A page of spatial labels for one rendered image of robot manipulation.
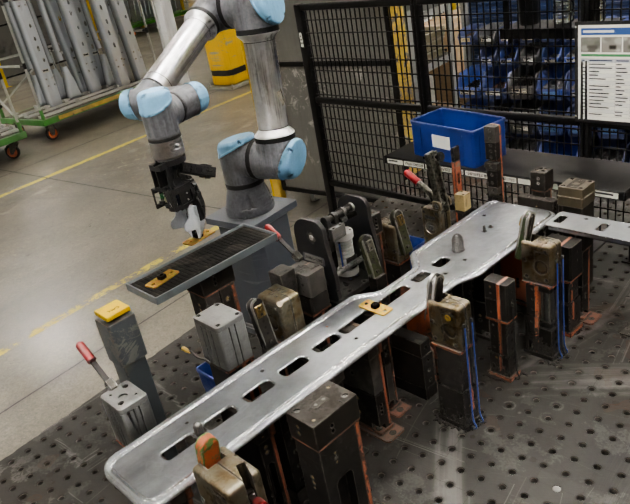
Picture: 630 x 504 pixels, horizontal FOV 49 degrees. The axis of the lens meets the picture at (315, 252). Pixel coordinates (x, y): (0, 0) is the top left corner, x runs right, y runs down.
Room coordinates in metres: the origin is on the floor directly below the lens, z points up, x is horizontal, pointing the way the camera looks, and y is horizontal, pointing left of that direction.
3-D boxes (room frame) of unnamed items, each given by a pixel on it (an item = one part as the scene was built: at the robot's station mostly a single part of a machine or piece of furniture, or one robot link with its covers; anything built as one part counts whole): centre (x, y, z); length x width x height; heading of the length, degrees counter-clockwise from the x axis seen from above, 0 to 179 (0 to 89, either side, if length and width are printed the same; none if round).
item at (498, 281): (1.46, -0.44, 0.84); 0.11 x 0.08 x 0.29; 40
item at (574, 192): (1.79, -0.77, 0.88); 0.08 x 0.08 x 0.36; 40
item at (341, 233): (1.64, -0.07, 0.94); 0.18 x 0.13 x 0.49; 130
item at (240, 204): (1.97, 0.17, 1.15); 0.15 x 0.15 x 0.10
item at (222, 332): (1.34, 0.24, 0.90); 0.13 x 0.10 x 0.41; 40
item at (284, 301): (1.44, 0.10, 0.89); 0.13 x 0.11 x 0.38; 40
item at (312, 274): (1.55, 0.03, 0.89); 0.13 x 0.11 x 0.38; 40
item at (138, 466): (1.40, -0.11, 1.00); 1.38 x 0.22 x 0.02; 130
